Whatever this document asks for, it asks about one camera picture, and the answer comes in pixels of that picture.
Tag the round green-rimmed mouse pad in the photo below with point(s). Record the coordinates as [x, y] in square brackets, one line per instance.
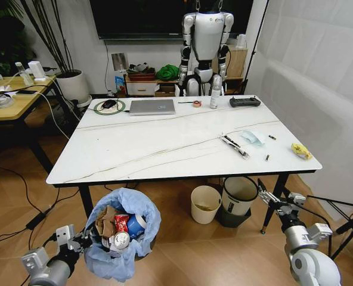
[117, 108]

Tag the black power adapter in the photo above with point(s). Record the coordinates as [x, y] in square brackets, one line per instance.
[38, 219]

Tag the translucent white container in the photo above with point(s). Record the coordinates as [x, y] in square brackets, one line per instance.
[242, 41]

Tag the black smartphone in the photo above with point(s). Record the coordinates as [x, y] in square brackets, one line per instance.
[26, 93]

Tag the wooden side table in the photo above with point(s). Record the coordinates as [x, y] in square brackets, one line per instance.
[15, 104]

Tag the pen in clear packaging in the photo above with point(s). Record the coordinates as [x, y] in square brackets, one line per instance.
[235, 146]

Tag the silver laptop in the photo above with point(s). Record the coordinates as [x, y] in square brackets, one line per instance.
[152, 107]

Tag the copper tape roll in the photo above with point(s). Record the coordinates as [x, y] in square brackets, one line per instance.
[196, 104]

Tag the cream waste bin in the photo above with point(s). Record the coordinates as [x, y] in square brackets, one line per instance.
[205, 205]

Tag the blue face mask wrapper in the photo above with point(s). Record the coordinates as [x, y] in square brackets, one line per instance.
[253, 138]

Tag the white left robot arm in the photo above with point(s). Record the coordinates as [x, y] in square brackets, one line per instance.
[49, 269]

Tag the white bin with dark rim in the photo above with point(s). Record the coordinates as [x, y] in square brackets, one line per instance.
[239, 198]

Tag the thin black pen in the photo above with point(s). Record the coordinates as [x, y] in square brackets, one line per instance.
[185, 102]

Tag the white box device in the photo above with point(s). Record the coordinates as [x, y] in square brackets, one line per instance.
[38, 70]

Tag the white plant pot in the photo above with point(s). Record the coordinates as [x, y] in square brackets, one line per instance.
[72, 85]

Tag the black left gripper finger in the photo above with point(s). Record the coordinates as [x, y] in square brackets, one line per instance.
[83, 236]
[87, 244]

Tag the silver drink can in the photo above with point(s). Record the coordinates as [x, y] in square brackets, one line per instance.
[121, 239]

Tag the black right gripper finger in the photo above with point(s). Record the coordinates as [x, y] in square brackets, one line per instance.
[284, 211]
[267, 196]

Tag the tall green plant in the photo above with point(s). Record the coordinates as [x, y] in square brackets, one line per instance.
[45, 32]

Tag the wooden cabinet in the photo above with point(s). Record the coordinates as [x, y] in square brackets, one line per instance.
[236, 62]

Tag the black computer mouse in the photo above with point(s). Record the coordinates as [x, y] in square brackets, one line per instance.
[108, 104]

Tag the blue and red bag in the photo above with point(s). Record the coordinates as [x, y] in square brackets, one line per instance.
[120, 84]

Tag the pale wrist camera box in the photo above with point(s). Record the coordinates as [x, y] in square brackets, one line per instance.
[297, 198]
[65, 233]

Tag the black tripod stand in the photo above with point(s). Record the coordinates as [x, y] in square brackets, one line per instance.
[348, 222]

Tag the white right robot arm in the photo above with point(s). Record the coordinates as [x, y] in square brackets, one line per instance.
[309, 256]

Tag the crumpled yellow wrapper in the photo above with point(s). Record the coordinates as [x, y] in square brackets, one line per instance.
[301, 150]

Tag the white humanoid robot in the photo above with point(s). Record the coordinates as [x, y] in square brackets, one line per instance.
[207, 50]

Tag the black television screen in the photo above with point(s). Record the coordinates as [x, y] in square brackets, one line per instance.
[170, 18]

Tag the green cloth bundle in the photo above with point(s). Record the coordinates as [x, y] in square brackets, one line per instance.
[167, 73]

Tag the open cardboard box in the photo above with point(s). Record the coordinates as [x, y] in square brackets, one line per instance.
[166, 89]

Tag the red snack wrapper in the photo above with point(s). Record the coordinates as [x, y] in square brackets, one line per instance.
[121, 223]

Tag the black bin with blue bag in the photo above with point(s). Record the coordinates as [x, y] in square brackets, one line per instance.
[125, 256]

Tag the white spray bottle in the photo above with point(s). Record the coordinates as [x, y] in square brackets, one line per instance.
[214, 96]

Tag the blue paper cup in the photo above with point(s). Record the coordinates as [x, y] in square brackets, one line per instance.
[137, 227]

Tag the crumpled brown paper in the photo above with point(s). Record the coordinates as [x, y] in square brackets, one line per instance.
[105, 224]

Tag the low white cabinet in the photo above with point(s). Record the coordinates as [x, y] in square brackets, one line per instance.
[140, 87]

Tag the black handheld controller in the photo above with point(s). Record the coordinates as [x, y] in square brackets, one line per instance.
[244, 102]

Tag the white photo backdrop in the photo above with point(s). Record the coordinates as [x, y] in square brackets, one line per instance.
[313, 83]

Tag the white marble table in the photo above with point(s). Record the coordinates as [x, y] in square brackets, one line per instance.
[170, 140]

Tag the grey tape roll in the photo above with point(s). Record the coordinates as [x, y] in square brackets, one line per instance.
[3, 101]

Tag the silver wall plate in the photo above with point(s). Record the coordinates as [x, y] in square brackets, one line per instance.
[119, 61]

